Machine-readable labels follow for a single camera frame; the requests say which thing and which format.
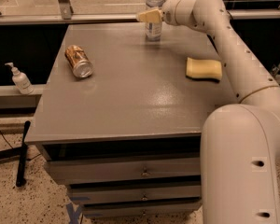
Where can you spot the clear blue-label plastic bottle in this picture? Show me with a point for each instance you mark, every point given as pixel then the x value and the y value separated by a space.
pixel 154 22

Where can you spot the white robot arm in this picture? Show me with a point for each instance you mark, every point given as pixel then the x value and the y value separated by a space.
pixel 240 143

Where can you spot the white pump dispenser bottle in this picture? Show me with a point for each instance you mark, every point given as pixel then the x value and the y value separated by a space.
pixel 20 80

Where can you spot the bottom grey drawer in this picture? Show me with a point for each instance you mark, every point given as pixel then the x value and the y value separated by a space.
pixel 140 208

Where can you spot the grey drawer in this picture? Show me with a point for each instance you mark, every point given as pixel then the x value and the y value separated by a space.
pixel 99 171
pixel 140 208
pixel 130 195

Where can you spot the black stick tool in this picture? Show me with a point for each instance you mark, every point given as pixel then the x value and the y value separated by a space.
pixel 20 180

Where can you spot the middle grey drawer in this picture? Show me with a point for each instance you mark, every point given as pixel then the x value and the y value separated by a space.
pixel 130 195

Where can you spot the yellow sponge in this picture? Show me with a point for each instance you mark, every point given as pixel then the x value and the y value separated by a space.
pixel 204 69

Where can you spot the grey metal railing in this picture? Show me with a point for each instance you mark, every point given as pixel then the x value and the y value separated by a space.
pixel 84 16

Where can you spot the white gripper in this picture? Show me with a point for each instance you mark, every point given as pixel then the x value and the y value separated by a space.
pixel 170 12

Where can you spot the orange soda can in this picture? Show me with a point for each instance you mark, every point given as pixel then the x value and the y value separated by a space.
pixel 79 62

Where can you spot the top grey drawer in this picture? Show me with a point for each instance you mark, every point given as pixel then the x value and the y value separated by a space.
pixel 99 171

